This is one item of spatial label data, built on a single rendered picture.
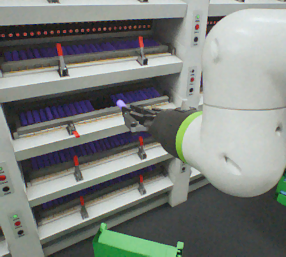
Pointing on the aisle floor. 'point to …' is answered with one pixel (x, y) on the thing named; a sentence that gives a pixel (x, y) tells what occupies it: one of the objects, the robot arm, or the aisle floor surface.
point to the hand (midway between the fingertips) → (132, 112)
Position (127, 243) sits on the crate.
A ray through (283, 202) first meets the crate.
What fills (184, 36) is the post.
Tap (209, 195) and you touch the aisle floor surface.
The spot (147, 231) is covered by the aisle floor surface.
